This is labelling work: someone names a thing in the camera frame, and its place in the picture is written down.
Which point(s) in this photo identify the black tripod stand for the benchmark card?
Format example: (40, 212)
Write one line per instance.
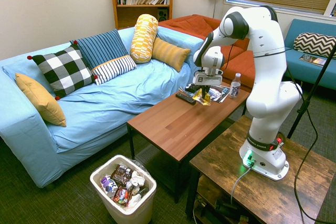
(304, 106)

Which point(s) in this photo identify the black game controller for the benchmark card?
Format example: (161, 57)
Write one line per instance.
(191, 87)

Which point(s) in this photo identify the white navy striped pillow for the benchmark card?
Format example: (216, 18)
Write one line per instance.
(114, 69)

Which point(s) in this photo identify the wooden bookshelf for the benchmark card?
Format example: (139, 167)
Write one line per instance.
(141, 14)

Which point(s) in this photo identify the yellow white patterned bolster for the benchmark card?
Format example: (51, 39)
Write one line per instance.
(144, 37)

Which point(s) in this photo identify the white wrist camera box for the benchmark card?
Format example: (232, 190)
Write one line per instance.
(219, 72)

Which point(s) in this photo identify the small black speaker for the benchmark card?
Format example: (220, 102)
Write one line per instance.
(162, 15)

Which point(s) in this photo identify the dark cover book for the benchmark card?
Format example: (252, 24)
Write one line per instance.
(312, 60)

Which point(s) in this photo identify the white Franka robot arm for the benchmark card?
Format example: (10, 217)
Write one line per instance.
(267, 90)

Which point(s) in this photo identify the striped mustard pillow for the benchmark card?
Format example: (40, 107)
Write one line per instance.
(170, 53)

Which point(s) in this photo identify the grey leader magazine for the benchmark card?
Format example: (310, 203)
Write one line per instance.
(214, 91)

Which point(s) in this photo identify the black tv remote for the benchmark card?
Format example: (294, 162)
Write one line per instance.
(186, 98)

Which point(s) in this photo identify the clear hint water bottle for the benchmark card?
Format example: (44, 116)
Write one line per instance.
(235, 87)

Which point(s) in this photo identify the black white zigzag pillow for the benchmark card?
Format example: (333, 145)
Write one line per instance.
(315, 44)

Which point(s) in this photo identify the plain mustard pillow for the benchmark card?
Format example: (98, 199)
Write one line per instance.
(39, 98)

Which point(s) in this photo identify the yellow chip bag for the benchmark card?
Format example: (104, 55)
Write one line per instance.
(207, 101)

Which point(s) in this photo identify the brown snack bag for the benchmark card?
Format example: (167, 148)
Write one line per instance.
(122, 174)

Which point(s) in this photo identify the crumpled white paper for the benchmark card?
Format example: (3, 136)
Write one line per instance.
(134, 200)
(137, 179)

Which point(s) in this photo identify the red brown popchips bag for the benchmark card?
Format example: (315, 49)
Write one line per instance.
(123, 195)

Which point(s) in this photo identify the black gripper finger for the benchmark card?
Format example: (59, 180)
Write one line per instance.
(199, 91)
(207, 90)

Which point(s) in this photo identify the teal sofa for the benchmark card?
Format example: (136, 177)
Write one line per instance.
(296, 69)

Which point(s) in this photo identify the white plastic trash bin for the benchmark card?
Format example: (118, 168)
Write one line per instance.
(136, 213)

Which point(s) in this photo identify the black white checkered pillow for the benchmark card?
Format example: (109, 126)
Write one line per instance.
(64, 70)

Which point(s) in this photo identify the floor vent grille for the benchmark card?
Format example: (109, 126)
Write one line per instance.
(147, 155)

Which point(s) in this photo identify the light blue sofa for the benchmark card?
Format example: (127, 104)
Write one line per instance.
(105, 108)

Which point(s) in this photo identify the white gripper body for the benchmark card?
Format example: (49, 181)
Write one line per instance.
(210, 79)

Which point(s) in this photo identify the blue striped pillow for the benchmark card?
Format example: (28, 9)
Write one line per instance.
(102, 44)

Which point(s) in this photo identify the orange sofa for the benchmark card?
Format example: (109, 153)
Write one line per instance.
(199, 24)

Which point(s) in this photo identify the purple label hint bottle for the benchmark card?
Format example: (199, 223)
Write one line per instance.
(109, 186)

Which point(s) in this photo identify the red-brown wooden coffee table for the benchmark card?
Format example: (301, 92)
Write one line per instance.
(178, 127)

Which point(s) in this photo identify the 425 business magazine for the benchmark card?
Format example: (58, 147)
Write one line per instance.
(222, 95)

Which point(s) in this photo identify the rustic dark wood table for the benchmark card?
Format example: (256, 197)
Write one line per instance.
(262, 195)

